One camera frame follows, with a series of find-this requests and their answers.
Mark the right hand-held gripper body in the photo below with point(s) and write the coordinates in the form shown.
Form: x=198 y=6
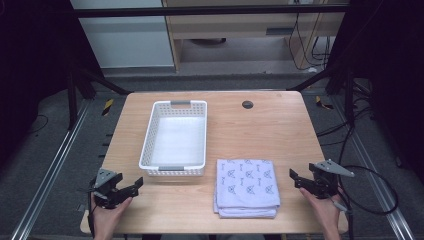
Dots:
x=325 y=181

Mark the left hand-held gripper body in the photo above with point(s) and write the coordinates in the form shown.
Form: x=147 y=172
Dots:
x=107 y=193

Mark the person's left hand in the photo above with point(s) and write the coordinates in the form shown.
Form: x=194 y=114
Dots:
x=108 y=218

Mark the person's right hand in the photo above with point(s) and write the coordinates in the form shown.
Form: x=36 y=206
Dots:
x=321 y=210

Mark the folded lavender printed towel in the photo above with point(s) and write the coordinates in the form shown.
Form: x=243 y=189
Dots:
x=246 y=186

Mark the white plastic basket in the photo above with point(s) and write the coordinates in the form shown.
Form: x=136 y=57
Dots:
x=176 y=140

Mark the yellow black striped tape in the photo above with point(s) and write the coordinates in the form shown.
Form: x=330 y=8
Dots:
x=321 y=103
x=107 y=107

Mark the black metal stand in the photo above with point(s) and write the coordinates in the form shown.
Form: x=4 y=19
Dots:
x=349 y=100
x=71 y=103

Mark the black curtain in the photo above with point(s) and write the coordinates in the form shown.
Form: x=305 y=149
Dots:
x=30 y=66
x=393 y=66

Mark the white cabinet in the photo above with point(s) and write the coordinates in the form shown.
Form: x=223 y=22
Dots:
x=130 y=46

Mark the light wooden desk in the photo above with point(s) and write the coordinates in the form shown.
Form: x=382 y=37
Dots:
x=233 y=25

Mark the aluminium floor rail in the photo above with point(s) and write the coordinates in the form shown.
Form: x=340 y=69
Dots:
x=373 y=180
x=50 y=170

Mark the black horizontal frame bar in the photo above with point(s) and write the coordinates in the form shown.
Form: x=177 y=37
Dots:
x=206 y=11

